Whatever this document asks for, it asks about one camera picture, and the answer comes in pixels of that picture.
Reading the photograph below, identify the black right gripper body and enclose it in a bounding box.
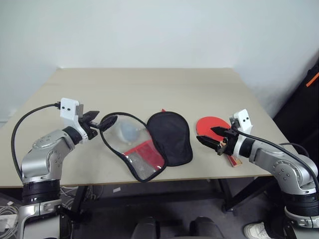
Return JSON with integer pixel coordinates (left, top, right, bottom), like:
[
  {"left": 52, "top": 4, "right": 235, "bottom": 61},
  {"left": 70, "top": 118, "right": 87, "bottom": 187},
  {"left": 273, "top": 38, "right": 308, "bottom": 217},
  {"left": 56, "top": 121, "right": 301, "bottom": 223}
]
[{"left": 216, "top": 127, "right": 239, "bottom": 156}]

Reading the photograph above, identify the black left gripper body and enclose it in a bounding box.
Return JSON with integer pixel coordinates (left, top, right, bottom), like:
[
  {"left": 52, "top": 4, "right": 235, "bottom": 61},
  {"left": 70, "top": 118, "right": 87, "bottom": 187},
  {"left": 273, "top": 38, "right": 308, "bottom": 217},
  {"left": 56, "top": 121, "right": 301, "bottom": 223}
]
[{"left": 79, "top": 116, "right": 101, "bottom": 139}]

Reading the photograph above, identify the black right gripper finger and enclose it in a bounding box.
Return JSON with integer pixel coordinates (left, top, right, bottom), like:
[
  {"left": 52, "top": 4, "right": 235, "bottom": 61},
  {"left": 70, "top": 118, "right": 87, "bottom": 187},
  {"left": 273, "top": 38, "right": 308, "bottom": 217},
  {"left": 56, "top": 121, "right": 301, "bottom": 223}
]
[
  {"left": 196, "top": 135, "right": 222, "bottom": 150},
  {"left": 211, "top": 126, "right": 231, "bottom": 136}
]

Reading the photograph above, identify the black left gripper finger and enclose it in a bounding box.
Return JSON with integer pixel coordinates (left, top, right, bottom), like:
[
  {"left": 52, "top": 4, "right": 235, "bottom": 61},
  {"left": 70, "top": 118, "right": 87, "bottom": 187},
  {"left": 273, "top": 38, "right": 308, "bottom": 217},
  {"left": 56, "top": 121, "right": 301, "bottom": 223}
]
[
  {"left": 84, "top": 111, "right": 100, "bottom": 122},
  {"left": 99, "top": 115, "right": 118, "bottom": 131}
]

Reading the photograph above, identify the red table tennis paddle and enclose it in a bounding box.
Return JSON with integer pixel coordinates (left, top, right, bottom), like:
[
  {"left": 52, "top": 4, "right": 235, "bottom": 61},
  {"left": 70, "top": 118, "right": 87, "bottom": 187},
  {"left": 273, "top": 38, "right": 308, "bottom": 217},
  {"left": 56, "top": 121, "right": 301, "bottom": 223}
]
[{"left": 195, "top": 115, "right": 243, "bottom": 168}]

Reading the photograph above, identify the red black paddle case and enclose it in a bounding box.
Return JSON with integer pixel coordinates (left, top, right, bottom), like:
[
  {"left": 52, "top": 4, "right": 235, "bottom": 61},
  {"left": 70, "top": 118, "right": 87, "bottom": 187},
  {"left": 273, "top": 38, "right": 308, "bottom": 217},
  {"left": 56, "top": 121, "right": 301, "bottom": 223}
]
[{"left": 99, "top": 108, "right": 194, "bottom": 183}]

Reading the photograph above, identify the white crumpled cloth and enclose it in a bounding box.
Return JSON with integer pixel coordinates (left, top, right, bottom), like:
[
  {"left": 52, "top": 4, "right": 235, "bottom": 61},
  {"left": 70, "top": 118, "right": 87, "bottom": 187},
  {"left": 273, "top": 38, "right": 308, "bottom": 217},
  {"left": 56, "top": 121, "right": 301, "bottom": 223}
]
[{"left": 119, "top": 121, "right": 141, "bottom": 145}]

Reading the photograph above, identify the dark rounded shape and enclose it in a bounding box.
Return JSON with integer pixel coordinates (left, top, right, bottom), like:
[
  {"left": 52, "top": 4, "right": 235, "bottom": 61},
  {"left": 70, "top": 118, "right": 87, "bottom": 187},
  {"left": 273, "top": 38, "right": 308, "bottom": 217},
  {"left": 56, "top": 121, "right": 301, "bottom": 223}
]
[
  {"left": 189, "top": 216, "right": 224, "bottom": 239},
  {"left": 130, "top": 216, "right": 161, "bottom": 239}
]

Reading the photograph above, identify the white sneaker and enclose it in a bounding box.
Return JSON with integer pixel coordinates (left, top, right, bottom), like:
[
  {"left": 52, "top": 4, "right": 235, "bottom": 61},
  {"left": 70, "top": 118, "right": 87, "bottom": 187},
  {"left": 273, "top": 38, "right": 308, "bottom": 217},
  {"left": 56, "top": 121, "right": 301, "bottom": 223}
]
[{"left": 243, "top": 222, "right": 273, "bottom": 239}]

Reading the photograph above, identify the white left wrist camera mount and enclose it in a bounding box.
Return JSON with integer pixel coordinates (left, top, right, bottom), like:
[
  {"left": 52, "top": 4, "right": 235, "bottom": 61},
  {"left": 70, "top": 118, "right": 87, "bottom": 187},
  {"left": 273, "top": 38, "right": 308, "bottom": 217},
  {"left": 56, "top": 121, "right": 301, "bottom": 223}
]
[{"left": 60, "top": 98, "right": 90, "bottom": 144}]

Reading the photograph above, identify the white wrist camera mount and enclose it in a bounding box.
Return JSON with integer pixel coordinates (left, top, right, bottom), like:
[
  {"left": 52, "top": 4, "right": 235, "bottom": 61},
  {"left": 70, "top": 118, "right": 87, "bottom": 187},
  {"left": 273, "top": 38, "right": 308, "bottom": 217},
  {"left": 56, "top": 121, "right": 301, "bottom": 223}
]
[
  {"left": 60, "top": 98, "right": 90, "bottom": 144},
  {"left": 229, "top": 108, "right": 254, "bottom": 158}
]

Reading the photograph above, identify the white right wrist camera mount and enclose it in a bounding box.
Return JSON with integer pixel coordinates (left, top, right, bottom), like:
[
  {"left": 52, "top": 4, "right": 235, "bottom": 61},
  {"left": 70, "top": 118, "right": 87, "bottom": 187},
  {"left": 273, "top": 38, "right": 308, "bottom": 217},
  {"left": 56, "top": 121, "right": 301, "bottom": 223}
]
[{"left": 229, "top": 108, "right": 254, "bottom": 158}]

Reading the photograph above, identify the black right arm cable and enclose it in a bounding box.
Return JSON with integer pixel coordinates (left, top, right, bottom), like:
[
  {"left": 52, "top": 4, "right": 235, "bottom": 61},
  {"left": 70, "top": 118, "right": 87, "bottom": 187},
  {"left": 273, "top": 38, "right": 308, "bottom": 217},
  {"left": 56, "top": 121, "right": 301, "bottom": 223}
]
[{"left": 236, "top": 130, "right": 319, "bottom": 195}]

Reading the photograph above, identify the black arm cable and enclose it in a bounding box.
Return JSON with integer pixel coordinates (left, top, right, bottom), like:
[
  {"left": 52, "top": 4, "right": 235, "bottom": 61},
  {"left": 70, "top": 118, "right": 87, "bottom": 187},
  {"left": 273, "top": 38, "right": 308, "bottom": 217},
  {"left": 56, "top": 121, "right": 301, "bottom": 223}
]
[
  {"left": 236, "top": 130, "right": 319, "bottom": 195},
  {"left": 10, "top": 101, "right": 62, "bottom": 184}
]

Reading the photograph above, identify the black table frame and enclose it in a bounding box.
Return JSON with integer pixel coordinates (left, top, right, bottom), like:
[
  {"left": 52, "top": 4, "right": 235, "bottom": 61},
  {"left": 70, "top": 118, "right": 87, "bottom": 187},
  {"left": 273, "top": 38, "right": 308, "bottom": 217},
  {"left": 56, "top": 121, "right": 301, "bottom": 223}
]
[{"left": 71, "top": 177, "right": 276, "bottom": 229}]

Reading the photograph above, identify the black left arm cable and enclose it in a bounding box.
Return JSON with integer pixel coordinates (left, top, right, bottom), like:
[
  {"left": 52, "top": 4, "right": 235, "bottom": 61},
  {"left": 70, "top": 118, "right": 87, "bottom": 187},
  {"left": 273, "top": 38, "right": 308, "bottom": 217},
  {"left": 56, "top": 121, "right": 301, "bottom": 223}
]
[{"left": 10, "top": 101, "right": 62, "bottom": 184}]

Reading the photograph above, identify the black bag with orange strap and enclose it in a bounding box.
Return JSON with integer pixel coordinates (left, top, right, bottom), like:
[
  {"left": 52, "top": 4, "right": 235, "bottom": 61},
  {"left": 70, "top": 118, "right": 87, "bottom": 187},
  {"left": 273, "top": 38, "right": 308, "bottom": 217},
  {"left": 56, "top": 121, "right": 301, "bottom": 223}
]
[{"left": 272, "top": 53, "right": 319, "bottom": 156}]

